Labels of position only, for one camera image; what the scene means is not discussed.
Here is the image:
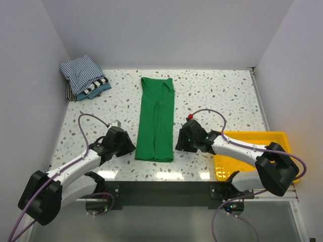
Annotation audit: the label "green tank top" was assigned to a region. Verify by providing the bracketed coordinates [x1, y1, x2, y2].
[135, 77, 175, 162]

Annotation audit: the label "blue folded tank top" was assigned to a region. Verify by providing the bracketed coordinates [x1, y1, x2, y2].
[76, 83, 112, 101]

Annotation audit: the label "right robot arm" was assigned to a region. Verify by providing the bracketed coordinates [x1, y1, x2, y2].
[176, 119, 299, 198]

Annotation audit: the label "black white wide-striped folded top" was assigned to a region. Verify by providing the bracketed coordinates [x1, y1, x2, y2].
[83, 77, 109, 95]

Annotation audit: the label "aluminium frame rail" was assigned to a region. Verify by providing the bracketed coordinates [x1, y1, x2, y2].
[20, 66, 311, 242]

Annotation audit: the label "thin-striped black white folded top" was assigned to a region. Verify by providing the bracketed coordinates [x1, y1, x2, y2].
[65, 83, 101, 102]

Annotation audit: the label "blue white striped tank top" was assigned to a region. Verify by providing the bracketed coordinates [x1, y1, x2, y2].
[59, 54, 104, 95]

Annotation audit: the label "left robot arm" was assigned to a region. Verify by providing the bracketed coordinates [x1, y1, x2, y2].
[18, 126, 136, 225]

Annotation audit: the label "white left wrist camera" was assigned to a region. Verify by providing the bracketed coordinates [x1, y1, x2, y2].
[109, 120, 121, 128]

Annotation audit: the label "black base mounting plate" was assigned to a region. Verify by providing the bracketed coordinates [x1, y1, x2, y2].
[75, 180, 255, 211]

